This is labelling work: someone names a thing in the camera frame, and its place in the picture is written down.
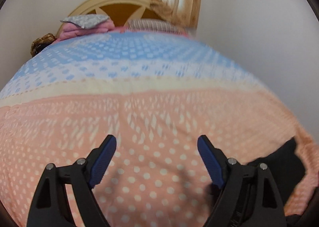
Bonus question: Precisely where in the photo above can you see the black pants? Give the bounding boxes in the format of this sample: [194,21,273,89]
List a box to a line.
[245,139,307,194]

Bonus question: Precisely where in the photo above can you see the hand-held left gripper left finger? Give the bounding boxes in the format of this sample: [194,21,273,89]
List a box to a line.
[26,135,117,227]

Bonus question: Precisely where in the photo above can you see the polka dot bedspread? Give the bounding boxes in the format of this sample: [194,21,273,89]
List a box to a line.
[0,30,319,227]

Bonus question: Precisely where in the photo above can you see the grey patterned pillow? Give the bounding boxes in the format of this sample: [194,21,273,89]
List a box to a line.
[60,14,110,29]

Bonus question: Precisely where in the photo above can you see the striped pillow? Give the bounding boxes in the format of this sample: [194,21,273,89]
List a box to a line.
[127,19,186,34]

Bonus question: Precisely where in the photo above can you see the folded pink blanket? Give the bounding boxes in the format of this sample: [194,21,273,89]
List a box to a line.
[56,21,115,41]

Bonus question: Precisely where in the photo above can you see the brown patterned bag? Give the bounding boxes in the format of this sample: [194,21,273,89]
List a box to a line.
[30,33,56,58]

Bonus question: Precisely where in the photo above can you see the cream and brown headboard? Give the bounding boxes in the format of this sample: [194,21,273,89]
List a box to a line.
[57,0,162,40]

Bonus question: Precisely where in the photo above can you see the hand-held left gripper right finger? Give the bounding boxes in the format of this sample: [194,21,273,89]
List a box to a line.
[197,135,286,227]

